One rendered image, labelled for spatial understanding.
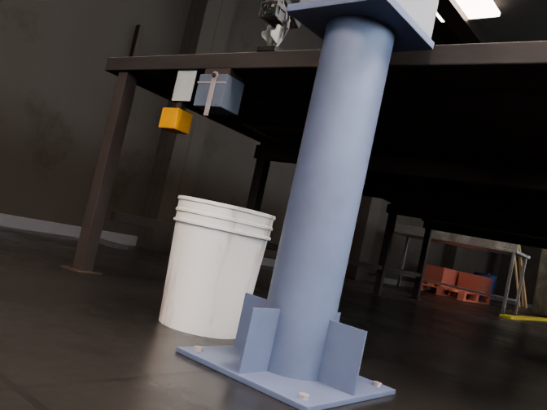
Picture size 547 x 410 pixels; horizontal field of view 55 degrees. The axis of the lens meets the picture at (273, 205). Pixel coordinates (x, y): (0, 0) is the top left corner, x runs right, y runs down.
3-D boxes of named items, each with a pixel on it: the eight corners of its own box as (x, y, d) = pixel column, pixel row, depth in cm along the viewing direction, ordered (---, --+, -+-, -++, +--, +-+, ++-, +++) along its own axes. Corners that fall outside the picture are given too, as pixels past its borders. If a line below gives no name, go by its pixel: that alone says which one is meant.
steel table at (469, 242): (396, 286, 757) (408, 228, 762) (518, 316, 651) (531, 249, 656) (376, 283, 709) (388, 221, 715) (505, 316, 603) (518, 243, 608)
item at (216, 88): (216, 115, 182) (227, 65, 183) (187, 114, 190) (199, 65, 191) (236, 124, 191) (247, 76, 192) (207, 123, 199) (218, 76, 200)
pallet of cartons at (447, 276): (442, 293, 894) (447, 268, 897) (489, 304, 844) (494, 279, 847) (414, 289, 806) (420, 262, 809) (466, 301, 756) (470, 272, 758)
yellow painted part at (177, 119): (173, 128, 194) (188, 67, 196) (157, 127, 200) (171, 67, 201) (189, 134, 201) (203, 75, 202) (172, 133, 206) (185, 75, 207)
